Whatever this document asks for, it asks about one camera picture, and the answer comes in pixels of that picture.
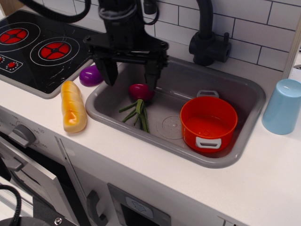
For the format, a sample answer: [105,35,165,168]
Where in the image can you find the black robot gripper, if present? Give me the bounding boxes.
[84,9,168,90]

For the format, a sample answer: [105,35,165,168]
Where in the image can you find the purple toy beet green leaves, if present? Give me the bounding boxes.
[118,83,156,134]

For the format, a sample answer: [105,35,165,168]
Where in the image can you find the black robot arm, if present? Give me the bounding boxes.
[84,0,168,90]

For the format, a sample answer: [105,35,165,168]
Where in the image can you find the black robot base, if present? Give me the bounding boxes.
[0,196,79,226]

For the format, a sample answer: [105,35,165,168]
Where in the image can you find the grey toy sink basin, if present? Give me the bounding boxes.
[86,58,266,169]

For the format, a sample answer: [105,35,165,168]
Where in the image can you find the orange toy pot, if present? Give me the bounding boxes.
[180,90,238,153]

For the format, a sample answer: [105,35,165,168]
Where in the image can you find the purple toy eggplant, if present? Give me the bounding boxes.
[79,65,103,87]

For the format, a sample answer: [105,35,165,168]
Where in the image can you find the toy bread loaf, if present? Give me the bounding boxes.
[61,81,87,133]

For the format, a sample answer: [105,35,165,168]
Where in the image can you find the dark grey toy faucet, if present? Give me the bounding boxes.
[143,0,232,66]

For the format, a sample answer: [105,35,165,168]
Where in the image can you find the black toy stove top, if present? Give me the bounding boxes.
[0,10,96,99]

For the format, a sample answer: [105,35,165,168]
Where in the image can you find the grey oven knob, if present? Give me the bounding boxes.
[8,124,36,148]

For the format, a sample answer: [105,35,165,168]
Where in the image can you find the grey dishwasher panel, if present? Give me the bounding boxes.
[108,183,171,226]

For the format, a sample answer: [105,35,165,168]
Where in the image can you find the toy oven door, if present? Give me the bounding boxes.
[0,138,78,224]

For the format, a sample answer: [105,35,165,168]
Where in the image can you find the light blue plastic cup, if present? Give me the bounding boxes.
[261,79,301,135]

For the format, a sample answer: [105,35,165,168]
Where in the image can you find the grey cabinet handle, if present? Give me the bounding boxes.
[87,190,108,226]

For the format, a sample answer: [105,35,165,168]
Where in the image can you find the black braided cable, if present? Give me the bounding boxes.
[0,184,22,226]

